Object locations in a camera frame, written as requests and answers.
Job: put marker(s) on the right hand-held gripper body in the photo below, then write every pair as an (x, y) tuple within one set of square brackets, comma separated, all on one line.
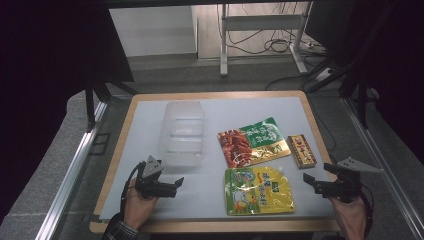
[(346, 186)]

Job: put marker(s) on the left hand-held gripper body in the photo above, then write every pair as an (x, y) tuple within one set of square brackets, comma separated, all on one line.
[(149, 181)]

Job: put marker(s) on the clear plastic container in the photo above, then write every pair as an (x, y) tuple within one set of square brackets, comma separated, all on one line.
[(182, 133)]

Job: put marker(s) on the yellow spouted pouch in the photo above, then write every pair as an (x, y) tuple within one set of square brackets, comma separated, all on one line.
[(258, 191)]

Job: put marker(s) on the red and green snack packet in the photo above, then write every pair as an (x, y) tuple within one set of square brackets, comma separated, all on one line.
[(253, 143)]

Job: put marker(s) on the person's left hand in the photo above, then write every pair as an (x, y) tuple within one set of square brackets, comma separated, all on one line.
[(138, 210)]

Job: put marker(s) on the person's right hand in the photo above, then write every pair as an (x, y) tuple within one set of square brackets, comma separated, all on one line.
[(350, 220)]

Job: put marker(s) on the small brown snack bar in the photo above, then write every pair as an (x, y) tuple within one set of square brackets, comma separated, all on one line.
[(301, 150)]

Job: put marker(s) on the black stand legs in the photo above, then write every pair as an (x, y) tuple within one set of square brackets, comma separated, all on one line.
[(361, 83), (90, 100)]

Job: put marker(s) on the white power strip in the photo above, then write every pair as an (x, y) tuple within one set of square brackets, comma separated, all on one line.
[(324, 75)]

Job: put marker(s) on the white board panel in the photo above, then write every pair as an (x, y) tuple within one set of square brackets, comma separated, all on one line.
[(150, 31)]

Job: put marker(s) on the aluminium rail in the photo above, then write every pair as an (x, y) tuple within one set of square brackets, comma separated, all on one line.
[(71, 170), (383, 160)]

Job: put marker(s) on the white metal desk frame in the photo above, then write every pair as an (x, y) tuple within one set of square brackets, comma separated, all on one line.
[(263, 22)]

